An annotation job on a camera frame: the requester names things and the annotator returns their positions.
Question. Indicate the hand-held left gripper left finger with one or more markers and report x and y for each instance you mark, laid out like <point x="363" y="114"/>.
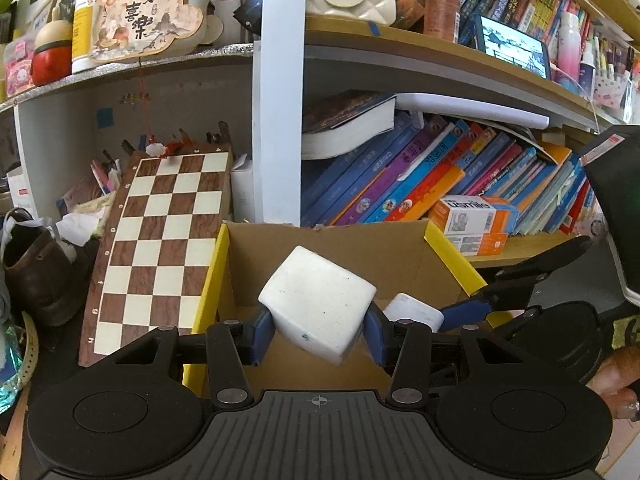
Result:
<point x="262" y="336"/>

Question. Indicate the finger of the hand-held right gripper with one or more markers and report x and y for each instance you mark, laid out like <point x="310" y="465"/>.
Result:
<point x="547" y="256"/>
<point x="462" y="312"/>

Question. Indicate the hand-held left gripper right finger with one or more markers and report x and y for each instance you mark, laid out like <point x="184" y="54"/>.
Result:
<point x="375" y="341"/>

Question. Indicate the small white foam block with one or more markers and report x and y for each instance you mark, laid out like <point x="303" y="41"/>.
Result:
<point x="415" y="311"/>

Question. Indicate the large white foam block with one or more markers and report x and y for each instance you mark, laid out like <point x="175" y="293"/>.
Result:
<point x="315" y="300"/>

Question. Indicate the yellow-edged cardboard box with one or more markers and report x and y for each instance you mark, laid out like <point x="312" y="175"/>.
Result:
<point x="405" y="265"/>

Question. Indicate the person's right hand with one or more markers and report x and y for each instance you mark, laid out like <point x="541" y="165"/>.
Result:
<point x="617" y="377"/>

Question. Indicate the orange white carton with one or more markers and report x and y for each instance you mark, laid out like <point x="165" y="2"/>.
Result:
<point x="470" y="215"/>

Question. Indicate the pink patterned pen holder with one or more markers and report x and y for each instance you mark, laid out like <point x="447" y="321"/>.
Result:
<point x="607" y="85"/>

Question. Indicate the brown wooden chessboard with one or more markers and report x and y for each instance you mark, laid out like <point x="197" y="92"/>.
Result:
<point x="155" y="240"/>

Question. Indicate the row of leaning colourful books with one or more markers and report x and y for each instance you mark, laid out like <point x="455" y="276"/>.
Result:
<point x="400" y="180"/>

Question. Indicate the plain white carton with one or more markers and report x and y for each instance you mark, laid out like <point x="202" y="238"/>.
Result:
<point x="243" y="190"/>

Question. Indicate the large flat white book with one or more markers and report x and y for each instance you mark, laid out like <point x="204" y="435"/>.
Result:
<point x="475" y="109"/>

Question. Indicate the pink white spray bottle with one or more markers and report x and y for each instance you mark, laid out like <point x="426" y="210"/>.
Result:
<point x="569" y="45"/>

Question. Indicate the small framed picture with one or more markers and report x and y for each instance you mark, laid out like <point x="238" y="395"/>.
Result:
<point x="515" y="47"/>

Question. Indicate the red white tassel charm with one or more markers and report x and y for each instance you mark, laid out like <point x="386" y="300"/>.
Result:
<point x="159" y="148"/>

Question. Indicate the crumpled white tissue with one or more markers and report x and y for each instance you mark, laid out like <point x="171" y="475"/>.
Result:
<point x="77" y="227"/>

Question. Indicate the thick dark-covered book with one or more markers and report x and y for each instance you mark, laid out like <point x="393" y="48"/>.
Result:
<point x="345" y="120"/>

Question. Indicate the white bookshelf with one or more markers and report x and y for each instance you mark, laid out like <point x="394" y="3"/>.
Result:
<point x="276" y="110"/>

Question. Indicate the brown leather shoe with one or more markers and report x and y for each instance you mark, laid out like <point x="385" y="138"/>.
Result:
<point x="37" y="280"/>

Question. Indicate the blue tape piece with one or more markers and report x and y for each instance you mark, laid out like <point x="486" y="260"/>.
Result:
<point x="105" y="117"/>

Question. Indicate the pink lotion bottle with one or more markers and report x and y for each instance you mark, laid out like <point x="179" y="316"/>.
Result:
<point x="442" y="0"/>

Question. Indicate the floral hanging paper sign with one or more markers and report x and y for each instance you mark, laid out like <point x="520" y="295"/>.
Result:
<point x="142" y="15"/>

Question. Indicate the white yellow-label bottle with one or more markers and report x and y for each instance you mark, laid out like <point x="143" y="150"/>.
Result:
<point x="82" y="35"/>

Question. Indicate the pink cartoon packet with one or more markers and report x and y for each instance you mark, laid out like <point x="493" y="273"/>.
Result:
<point x="19" y="70"/>

